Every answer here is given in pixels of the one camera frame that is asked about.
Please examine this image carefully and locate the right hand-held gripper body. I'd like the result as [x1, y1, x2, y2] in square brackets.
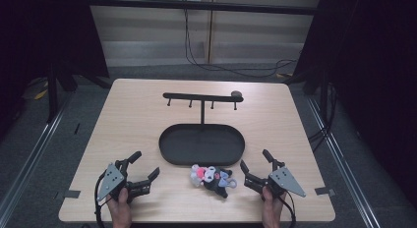
[244, 159, 308, 200]

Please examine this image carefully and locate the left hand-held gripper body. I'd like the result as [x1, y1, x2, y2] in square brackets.
[96, 159, 152, 203]

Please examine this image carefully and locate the person's left hand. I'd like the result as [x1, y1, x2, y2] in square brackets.
[105, 187, 133, 228]

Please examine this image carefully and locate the person's right hand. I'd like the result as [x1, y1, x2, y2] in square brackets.
[261, 186, 287, 228]

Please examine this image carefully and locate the black hook rack with tray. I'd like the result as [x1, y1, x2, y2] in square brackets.
[158, 90, 247, 167]

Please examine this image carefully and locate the black metal stand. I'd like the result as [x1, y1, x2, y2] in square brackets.
[44, 65, 79, 125]

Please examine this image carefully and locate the yellow floor object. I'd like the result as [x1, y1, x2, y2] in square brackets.
[32, 87, 49, 101]

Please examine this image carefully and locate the black curtain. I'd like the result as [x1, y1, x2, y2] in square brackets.
[0, 0, 110, 139]
[292, 0, 417, 209]

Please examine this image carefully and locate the black horizontal bar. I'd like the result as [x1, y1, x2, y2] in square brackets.
[86, 0, 318, 17]

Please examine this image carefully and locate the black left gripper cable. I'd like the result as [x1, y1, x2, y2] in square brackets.
[93, 174, 110, 228]

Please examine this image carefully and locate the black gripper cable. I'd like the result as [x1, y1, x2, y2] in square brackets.
[93, 174, 110, 228]
[278, 194, 298, 228]

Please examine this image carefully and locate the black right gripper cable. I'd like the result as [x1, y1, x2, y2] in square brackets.
[278, 194, 298, 228]

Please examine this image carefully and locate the black and white plush keychain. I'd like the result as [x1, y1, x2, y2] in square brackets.
[190, 163, 238, 200]

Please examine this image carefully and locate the metal floor rail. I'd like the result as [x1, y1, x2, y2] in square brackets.
[305, 95, 382, 228]
[0, 101, 73, 221]

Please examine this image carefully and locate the bundle of black cables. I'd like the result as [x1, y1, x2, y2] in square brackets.
[307, 83, 339, 154]

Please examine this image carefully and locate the long black floor cable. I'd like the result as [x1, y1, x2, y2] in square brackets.
[183, 7, 299, 80]

